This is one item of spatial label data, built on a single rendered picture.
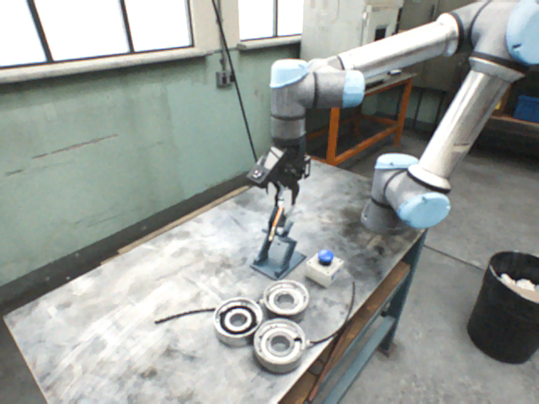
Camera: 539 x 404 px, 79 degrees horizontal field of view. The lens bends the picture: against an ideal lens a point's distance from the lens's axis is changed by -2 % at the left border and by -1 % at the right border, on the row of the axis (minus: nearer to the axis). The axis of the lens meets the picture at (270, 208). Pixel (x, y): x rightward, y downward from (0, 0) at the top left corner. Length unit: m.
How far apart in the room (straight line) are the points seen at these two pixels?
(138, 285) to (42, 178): 1.30
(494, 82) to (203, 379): 0.85
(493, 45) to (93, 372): 1.03
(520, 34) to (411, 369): 1.39
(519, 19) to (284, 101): 0.46
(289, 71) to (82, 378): 0.72
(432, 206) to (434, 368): 1.07
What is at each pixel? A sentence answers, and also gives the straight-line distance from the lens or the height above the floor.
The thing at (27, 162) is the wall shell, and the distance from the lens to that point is 2.09.
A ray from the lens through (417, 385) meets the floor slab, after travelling 1.75.
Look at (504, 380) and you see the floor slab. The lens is 1.94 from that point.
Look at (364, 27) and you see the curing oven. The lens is 2.75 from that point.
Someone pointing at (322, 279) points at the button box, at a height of 0.82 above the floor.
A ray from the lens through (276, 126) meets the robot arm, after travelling 0.73.
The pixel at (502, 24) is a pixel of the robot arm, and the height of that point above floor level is 1.38.
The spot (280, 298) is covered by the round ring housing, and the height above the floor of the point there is 0.82.
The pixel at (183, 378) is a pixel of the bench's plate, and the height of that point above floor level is 0.80.
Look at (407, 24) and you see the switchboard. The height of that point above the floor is 1.18.
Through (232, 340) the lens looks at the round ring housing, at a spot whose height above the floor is 0.83.
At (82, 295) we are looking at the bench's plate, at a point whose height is 0.80.
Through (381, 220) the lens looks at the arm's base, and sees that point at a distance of 1.07.
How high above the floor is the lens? 1.42
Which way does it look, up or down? 32 degrees down
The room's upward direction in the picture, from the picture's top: straight up
